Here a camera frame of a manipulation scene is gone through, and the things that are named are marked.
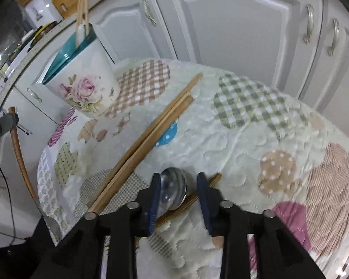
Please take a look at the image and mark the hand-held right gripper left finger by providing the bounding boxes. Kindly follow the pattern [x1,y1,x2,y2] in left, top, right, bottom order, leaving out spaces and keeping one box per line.
[32,173,162,279]

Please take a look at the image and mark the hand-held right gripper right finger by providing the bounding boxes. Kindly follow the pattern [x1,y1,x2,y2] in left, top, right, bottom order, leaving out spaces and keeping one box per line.
[196,172,328,279]

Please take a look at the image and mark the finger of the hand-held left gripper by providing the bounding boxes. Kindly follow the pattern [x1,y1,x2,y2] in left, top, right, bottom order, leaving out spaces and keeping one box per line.
[0,113,20,145]

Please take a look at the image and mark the dark brown wooden chopstick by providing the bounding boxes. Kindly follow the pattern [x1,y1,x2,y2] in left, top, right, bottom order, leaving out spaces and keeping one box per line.
[155,173,222,227]
[7,106,40,202]

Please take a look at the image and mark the metal spoon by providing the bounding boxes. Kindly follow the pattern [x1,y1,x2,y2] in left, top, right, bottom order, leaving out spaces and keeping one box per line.
[159,167,188,210]

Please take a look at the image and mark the floral teal-rimmed utensil holder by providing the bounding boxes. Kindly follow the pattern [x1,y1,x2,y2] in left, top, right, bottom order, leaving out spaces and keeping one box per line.
[36,23,121,119]

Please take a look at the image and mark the light wooden chopstick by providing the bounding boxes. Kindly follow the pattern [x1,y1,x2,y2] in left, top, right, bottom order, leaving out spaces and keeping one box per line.
[84,0,91,34]
[87,73,204,210]
[75,0,84,49]
[88,92,192,211]
[93,96,194,213]

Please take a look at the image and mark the patchwork quilted tablecloth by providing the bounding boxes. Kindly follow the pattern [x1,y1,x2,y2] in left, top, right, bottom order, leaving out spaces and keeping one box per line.
[36,58,349,279]

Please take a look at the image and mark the yellow-lidded black casserole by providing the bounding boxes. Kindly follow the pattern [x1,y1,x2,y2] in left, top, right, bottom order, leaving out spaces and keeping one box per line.
[29,22,61,48]

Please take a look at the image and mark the wooden cutting board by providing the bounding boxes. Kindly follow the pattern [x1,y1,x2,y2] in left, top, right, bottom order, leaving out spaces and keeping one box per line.
[52,0,89,19]

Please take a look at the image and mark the thin blue-tipped door handle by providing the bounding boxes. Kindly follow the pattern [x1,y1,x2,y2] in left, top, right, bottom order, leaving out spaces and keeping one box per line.
[16,123,33,136]

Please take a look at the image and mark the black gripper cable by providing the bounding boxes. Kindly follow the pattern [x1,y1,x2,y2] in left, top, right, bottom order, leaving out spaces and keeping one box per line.
[0,144,27,240]

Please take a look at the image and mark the silver cabinet door handle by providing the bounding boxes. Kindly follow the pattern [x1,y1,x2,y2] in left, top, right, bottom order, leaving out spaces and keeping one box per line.
[327,18,340,56]
[303,4,315,45]
[142,0,158,27]
[27,88,43,103]

